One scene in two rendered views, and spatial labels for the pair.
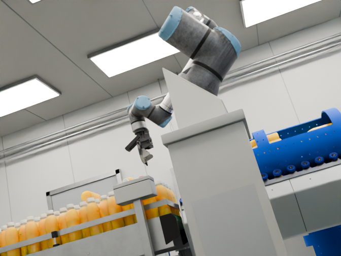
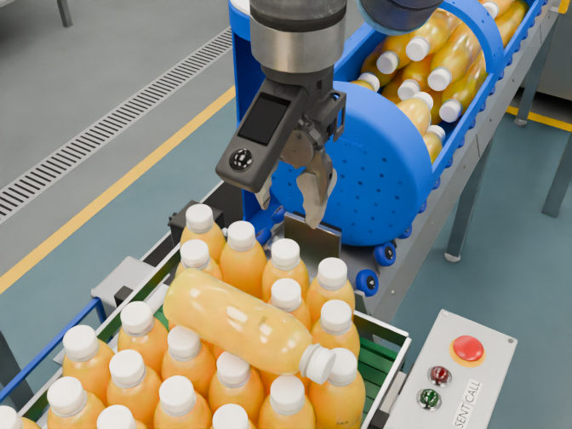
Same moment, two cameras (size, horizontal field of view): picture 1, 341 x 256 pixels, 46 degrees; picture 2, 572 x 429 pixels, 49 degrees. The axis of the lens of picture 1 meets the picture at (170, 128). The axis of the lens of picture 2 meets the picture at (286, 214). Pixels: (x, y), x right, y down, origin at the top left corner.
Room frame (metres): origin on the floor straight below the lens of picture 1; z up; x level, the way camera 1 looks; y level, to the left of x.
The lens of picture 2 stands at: (2.12, 0.71, 1.76)
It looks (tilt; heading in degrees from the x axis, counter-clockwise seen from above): 44 degrees down; 291
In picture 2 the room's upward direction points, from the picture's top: straight up
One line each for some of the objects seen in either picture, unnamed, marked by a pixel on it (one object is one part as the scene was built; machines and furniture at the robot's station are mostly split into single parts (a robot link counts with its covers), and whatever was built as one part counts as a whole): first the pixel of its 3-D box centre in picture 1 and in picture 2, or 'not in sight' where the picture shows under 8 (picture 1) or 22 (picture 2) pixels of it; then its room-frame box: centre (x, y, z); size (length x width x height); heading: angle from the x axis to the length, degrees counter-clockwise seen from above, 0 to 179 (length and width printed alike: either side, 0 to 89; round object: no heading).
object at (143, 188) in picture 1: (135, 190); (446, 404); (2.08, 0.26, 1.05); 0.20 x 0.10 x 0.10; 82
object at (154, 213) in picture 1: (149, 202); (332, 361); (2.24, 0.22, 1.00); 0.07 x 0.07 x 0.19
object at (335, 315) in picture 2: not in sight; (335, 317); (2.24, 0.22, 1.10); 0.04 x 0.04 x 0.02
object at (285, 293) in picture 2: not in sight; (286, 295); (2.31, 0.21, 1.10); 0.04 x 0.04 x 0.02
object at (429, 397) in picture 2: not in sight; (429, 397); (2.10, 0.29, 1.11); 0.02 x 0.02 x 0.01
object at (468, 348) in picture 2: not in sight; (467, 349); (2.07, 0.21, 1.11); 0.04 x 0.04 x 0.01
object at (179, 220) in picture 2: not in sight; (201, 238); (2.54, 0.03, 0.95); 0.10 x 0.07 x 0.10; 172
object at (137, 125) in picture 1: (139, 127); (294, 32); (2.31, 0.18, 1.46); 0.10 x 0.09 x 0.05; 172
